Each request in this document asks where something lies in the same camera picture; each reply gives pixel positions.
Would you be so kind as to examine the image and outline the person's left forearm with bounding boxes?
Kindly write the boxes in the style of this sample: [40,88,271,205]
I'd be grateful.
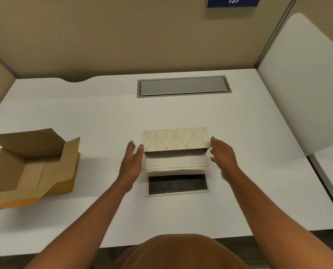
[25,180,129,269]

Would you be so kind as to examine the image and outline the grey partition frame strip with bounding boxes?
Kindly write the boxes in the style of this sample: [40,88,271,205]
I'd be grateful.
[0,45,20,79]
[253,0,299,69]

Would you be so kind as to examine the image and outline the blue sign plate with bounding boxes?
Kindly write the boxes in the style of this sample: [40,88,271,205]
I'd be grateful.
[206,0,261,9]

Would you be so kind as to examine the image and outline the person's right hand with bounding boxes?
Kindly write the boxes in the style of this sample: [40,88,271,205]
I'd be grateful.
[210,137,242,183]

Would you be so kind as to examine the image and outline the person's brown shirt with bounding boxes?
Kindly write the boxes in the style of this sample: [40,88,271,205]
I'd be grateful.
[113,234,252,269]

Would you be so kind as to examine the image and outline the person's left hand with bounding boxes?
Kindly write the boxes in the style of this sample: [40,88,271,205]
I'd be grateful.
[117,140,144,191]

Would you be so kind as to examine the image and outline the leaf-patterned open box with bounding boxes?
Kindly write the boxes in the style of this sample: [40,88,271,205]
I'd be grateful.
[141,127,211,197]

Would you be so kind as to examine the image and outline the white divider panel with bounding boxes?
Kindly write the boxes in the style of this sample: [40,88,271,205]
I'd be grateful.
[256,13,333,158]

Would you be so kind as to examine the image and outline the open brown cardboard box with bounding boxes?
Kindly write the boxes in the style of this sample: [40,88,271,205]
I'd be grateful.
[0,128,81,213]

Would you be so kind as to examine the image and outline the stack of white tissues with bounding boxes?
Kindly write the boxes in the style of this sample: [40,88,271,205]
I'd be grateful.
[145,149,209,177]

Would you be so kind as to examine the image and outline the person's right forearm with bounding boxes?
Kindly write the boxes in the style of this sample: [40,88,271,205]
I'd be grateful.
[224,168,333,269]

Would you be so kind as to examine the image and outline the grey desk cable hatch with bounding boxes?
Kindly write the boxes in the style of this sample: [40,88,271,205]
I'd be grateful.
[137,75,232,98]

